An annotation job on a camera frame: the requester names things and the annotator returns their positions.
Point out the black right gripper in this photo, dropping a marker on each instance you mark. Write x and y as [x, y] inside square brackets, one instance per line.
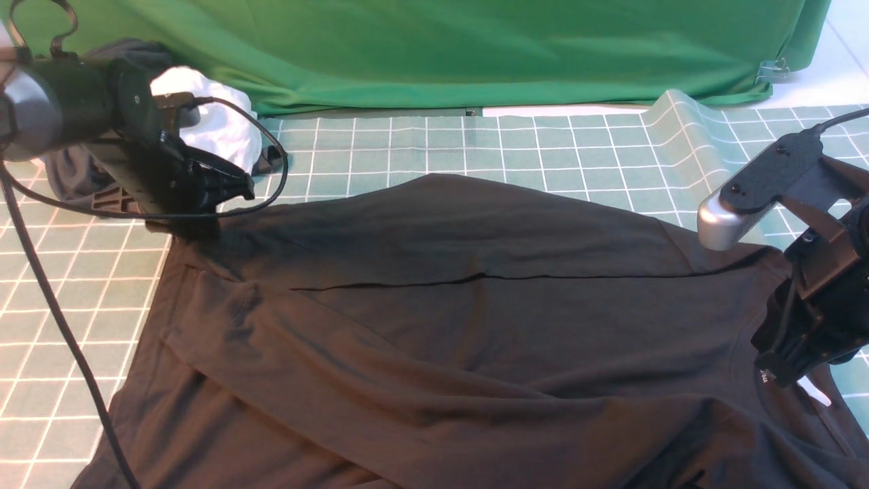
[818, 315]

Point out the dark gray crumpled garment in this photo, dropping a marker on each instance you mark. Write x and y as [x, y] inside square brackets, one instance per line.
[73, 173]

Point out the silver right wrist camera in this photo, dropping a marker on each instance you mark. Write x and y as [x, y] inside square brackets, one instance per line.
[730, 212]

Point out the green grid tablecloth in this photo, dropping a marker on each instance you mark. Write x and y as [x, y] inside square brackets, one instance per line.
[661, 160]

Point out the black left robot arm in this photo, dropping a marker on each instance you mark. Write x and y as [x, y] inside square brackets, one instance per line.
[106, 107]

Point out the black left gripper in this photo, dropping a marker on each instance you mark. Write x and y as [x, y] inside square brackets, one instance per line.
[165, 178]

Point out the dark gray long-sleeve shirt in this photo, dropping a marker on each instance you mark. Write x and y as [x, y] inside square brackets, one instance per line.
[459, 333]

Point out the green backdrop cloth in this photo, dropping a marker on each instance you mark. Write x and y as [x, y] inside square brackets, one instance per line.
[296, 56]

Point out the metal binder clip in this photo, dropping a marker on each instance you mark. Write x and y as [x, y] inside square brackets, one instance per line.
[773, 71]

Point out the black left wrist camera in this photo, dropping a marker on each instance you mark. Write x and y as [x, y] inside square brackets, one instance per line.
[179, 111]

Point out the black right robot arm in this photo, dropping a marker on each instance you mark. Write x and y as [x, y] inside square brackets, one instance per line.
[819, 207]

